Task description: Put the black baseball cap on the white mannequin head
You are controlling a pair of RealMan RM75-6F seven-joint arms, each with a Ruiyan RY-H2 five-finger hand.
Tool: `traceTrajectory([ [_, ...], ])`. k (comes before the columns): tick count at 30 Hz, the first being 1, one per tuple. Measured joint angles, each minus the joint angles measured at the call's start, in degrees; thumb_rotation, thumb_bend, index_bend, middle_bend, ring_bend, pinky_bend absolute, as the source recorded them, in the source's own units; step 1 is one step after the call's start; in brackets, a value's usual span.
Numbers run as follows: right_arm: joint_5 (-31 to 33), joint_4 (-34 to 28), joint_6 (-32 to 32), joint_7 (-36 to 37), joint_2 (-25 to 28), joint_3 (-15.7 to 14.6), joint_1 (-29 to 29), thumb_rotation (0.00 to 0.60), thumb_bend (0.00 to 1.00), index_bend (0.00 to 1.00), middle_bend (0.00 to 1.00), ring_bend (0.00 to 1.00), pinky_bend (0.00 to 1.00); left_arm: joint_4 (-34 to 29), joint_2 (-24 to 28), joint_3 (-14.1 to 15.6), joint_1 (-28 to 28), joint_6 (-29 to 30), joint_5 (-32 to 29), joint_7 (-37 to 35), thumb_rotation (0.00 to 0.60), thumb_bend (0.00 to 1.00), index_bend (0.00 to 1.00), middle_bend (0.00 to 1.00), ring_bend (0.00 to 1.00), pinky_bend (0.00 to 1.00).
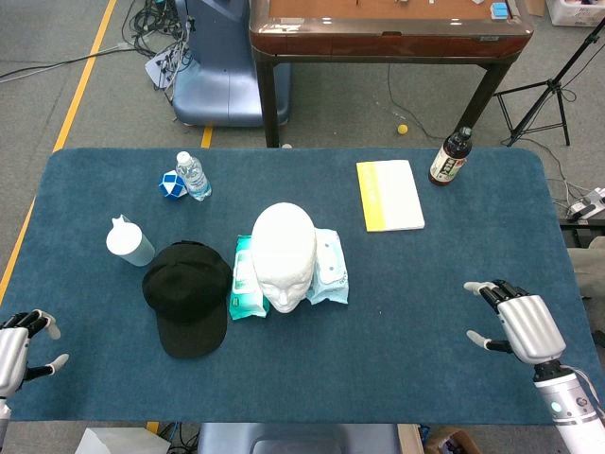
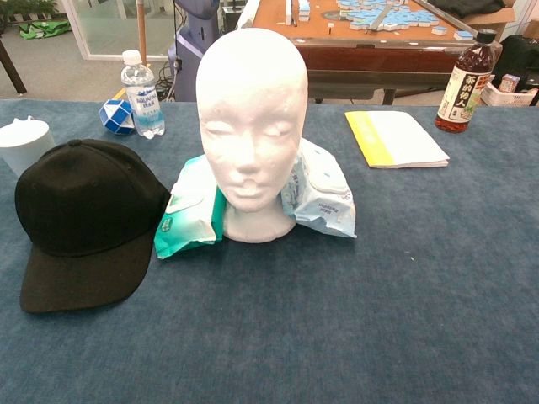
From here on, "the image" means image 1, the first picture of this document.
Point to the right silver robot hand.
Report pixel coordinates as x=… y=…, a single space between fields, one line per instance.
x=531 y=326

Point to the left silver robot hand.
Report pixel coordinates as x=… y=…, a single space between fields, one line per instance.
x=12 y=350

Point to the black baseball cap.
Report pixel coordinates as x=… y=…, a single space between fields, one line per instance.
x=189 y=288

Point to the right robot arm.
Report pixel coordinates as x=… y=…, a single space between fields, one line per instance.
x=569 y=406

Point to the white foam mannequin head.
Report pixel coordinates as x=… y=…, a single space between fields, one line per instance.
x=283 y=255

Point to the beige fabric bundle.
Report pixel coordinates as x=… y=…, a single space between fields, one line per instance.
x=588 y=272

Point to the white power strip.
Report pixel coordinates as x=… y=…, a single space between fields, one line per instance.
x=586 y=203

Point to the white paper sheet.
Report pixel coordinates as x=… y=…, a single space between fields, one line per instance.
x=118 y=442

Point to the open cardboard box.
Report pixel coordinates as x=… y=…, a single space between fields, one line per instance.
x=451 y=442

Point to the blue felt table cover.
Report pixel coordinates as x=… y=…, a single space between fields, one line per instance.
x=378 y=331

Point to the pale blue plastic cup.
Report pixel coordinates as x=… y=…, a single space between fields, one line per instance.
x=127 y=246

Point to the dark tea bottle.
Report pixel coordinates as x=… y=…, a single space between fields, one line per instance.
x=449 y=161

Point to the yellow white notebook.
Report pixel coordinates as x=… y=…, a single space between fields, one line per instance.
x=390 y=194

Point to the light blue wet wipes pack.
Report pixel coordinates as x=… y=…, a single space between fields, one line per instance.
x=331 y=274

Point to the blue white snake puzzle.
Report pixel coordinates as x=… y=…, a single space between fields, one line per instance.
x=172 y=184

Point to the small yellow ball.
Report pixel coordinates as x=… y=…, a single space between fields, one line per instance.
x=402 y=129

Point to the black tripod stand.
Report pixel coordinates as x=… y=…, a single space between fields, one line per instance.
x=550 y=90

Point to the green wet wipes pack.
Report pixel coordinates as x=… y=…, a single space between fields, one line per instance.
x=243 y=288

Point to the clear water bottle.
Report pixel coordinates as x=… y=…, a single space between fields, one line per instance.
x=193 y=177

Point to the blue grey robot torso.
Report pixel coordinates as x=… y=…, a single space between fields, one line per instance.
x=298 y=440

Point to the blue mahjong tile stack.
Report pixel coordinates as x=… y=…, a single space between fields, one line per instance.
x=498 y=10

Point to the white multi-socket board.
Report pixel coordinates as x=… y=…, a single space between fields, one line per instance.
x=160 y=68

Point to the white storage box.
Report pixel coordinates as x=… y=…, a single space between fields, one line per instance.
x=574 y=10

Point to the brown mahjong table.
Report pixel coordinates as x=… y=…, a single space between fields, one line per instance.
x=387 y=38

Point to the blue grey machine base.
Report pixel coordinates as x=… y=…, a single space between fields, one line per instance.
x=222 y=71

